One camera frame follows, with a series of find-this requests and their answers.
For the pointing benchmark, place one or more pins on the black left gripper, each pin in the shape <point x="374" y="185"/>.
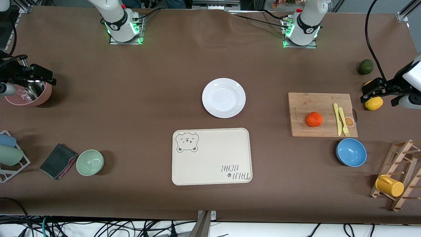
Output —
<point x="393" y="86"/>

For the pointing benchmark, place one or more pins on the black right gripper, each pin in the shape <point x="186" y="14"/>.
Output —
<point x="13" y="70"/>

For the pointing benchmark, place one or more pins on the orange mandarin fruit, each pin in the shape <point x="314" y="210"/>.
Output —
<point x="314" y="119"/>

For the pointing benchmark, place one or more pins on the white round plate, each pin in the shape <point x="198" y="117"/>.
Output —
<point x="223" y="98"/>

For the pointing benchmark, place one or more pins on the yellow lemon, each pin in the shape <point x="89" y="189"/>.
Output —
<point x="375" y="104"/>
<point x="367" y="83"/>

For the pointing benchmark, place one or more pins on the metal scoop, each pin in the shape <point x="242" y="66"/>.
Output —
<point x="34" y="89"/>

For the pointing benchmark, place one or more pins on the pink bowl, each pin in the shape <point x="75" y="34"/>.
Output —
<point x="40" y="98"/>

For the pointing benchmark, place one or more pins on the dark green avocado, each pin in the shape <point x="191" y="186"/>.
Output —
<point x="365" y="67"/>

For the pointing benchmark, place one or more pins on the yellow plastic fork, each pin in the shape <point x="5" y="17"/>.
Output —
<point x="342" y="116"/>

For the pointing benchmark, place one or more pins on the yellow plastic knife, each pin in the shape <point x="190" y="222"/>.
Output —
<point x="337" y="118"/>

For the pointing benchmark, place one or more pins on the bamboo cutting board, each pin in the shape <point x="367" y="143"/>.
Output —
<point x="309" y="102"/>

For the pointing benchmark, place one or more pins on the blue bowl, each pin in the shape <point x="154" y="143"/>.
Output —
<point x="351" y="152"/>

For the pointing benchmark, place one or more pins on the wooden mug rack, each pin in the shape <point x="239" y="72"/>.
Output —
<point x="389" y="164"/>

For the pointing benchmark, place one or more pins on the light blue cup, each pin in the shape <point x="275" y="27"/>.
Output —
<point x="7" y="140"/>

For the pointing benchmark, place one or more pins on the folded dark grey cloth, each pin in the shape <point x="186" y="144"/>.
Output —
<point x="57" y="161"/>

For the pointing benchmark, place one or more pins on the pale green cup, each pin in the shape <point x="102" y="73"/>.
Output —
<point x="10" y="155"/>

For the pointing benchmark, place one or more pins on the pale green bowl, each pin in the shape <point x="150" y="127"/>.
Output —
<point x="89" y="162"/>

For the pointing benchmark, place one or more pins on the yellow mug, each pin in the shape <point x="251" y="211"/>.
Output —
<point x="391" y="186"/>

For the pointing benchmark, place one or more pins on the colourful toy pile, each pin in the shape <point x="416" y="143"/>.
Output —
<point x="279" y="3"/>

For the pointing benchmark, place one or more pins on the cream tray with bear print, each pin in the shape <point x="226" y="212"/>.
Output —
<point x="210" y="158"/>

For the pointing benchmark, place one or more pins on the grey metal equipment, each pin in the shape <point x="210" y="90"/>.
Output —
<point x="213" y="5"/>

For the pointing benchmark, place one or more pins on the aluminium frame profile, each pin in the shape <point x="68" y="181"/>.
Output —
<point x="25" y="8"/>
<point x="406" y="13"/>

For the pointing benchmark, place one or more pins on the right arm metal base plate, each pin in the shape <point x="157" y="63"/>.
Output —
<point x="115" y="42"/>

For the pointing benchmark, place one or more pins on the metal table clamp bracket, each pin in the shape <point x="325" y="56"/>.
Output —
<point x="204" y="227"/>

